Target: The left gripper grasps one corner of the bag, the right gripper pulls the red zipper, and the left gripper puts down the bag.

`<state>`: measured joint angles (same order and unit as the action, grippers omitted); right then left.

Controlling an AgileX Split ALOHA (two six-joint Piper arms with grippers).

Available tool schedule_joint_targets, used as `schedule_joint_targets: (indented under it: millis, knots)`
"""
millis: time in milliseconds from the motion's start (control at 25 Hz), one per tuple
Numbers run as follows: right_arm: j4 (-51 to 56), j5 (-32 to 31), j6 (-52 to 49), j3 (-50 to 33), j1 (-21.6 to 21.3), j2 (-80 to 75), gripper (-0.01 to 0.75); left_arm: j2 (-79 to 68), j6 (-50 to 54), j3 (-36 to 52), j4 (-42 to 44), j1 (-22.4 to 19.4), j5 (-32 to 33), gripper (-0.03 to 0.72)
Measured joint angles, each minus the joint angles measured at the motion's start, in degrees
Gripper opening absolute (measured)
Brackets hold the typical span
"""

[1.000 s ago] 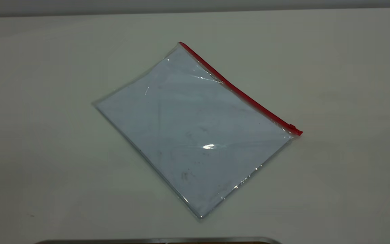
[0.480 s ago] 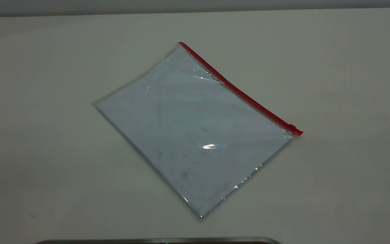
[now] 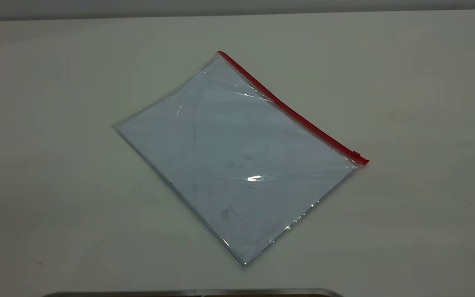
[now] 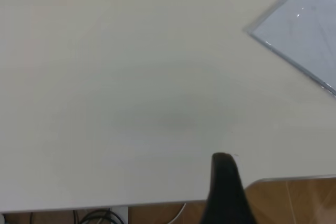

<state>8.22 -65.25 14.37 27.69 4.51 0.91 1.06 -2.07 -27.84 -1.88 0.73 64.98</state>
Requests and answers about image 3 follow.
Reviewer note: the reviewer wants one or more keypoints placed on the clear plastic zip bag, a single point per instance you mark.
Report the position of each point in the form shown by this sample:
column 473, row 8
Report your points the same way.
column 237, row 165

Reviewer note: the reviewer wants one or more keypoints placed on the grey metal bar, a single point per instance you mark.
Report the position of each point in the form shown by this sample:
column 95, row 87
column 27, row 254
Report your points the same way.
column 196, row 293

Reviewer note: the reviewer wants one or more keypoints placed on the red zipper slider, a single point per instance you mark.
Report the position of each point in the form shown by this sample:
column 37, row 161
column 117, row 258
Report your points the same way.
column 356, row 156

